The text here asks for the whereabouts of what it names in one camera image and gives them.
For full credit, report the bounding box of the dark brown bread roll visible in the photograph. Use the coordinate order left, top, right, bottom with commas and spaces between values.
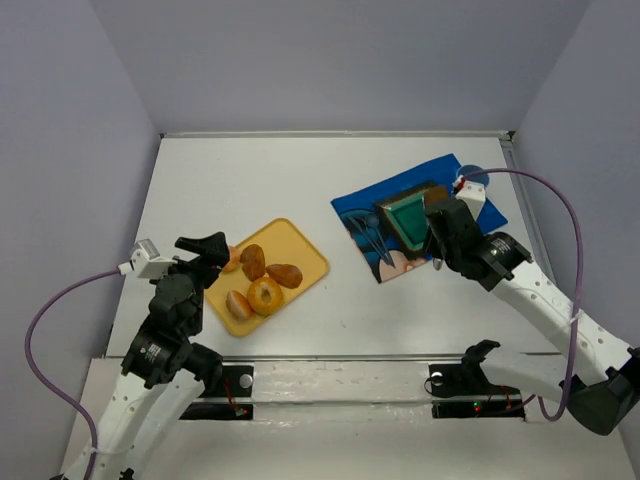
423, 185, 449, 207

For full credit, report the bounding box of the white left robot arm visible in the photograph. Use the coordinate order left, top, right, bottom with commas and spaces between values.
60, 232, 230, 479

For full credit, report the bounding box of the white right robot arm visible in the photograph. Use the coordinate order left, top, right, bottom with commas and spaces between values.
424, 198, 639, 436

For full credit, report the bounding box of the brown oblong bread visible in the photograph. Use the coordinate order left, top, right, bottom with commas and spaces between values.
240, 244, 266, 282

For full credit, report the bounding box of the brown glazed bread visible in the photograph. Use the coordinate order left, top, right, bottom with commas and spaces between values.
266, 264, 303, 289

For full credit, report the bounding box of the small orange bun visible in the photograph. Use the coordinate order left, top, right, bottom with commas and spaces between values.
222, 246, 240, 273

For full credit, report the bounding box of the green square plate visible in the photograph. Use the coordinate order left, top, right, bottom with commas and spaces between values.
374, 181, 436, 260

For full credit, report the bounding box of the white round bun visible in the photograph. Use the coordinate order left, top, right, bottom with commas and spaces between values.
225, 290, 253, 322

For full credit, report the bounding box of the golden bagel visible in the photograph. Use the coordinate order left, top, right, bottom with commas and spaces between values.
247, 277, 283, 317

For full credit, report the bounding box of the light blue plastic cup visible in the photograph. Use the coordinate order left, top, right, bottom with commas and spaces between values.
457, 164, 490, 188

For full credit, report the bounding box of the yellow plastic tray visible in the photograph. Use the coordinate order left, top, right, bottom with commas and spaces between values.
206, 218, 329, 337

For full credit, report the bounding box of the blue plastic knife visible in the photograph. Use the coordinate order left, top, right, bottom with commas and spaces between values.
369, 215, 393, 266

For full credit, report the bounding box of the blue plastic spoon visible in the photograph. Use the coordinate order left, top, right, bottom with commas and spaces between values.
365, 213, 395, 267

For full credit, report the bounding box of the blue plastic fork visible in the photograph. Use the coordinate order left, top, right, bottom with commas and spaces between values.
348, 214, 380, 256

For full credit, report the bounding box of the blue printed placemat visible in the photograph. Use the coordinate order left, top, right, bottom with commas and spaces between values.
331, 154, 481, 284

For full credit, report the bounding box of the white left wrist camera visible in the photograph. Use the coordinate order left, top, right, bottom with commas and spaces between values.
117, 239, 176, 280

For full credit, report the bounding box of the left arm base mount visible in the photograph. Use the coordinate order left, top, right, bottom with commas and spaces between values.
180, 364, 254, 421

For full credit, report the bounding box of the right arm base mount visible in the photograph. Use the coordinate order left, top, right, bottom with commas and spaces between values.
423, 340, 535, 419

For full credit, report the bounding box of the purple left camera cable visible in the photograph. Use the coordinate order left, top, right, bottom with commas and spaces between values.
23, 267, 121, 480

